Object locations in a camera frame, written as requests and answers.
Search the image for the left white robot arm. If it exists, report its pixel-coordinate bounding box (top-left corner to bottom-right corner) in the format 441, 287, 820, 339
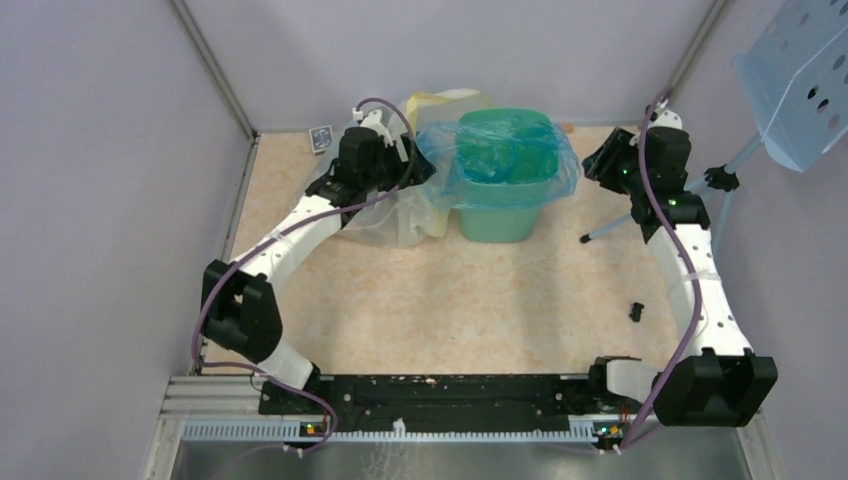
199, 124, 435, 414

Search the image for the light blue tripod stand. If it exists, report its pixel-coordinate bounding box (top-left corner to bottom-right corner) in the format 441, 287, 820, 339
580, 127, 762, 244

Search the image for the light blue perforated lamp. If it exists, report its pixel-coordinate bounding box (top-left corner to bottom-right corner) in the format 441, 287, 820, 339
732, 0, 847, 172

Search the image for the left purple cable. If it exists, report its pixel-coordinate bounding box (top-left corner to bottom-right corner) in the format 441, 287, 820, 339
190, 97, 420, 456

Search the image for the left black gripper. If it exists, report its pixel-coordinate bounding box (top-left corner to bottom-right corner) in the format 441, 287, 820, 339
361, 132, 435, 193

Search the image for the white toothed cable rail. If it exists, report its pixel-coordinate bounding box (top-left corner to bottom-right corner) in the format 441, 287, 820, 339
182, 419, 597, 444

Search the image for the green plastic trash bin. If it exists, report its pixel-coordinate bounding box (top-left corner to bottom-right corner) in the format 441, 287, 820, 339
455, 108, 559, 243

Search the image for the small black plastic part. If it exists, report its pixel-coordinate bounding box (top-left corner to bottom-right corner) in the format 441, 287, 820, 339
628, 302, 645, 323

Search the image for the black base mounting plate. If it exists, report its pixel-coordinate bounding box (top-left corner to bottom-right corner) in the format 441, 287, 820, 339
258, 374, 640, 433

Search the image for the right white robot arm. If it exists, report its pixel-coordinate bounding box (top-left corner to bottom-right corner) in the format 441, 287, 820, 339
582, 127, 778, 428

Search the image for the blue plastic trash bag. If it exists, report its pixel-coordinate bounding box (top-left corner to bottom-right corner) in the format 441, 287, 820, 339
416, 108, 581, 210

